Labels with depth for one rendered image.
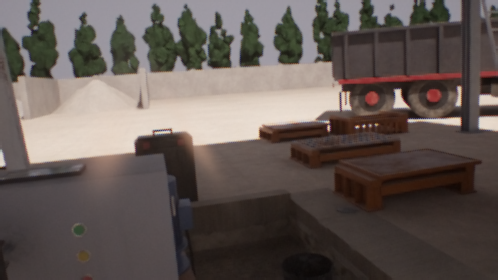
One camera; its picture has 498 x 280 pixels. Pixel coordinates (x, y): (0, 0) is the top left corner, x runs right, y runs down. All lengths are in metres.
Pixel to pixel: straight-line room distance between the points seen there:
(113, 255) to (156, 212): 0.13
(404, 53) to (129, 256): 8.36
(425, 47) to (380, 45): 0.94
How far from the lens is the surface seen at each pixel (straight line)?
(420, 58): 8.91
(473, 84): 7.03
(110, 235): 0.85
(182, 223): 1.70
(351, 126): 6.52
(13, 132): 1.49
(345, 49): 8.82
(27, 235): 0.88
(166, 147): 3.34
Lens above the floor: 1.42
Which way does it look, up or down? 9 degrees down
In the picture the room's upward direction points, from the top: 4 degrees counter-clockwise
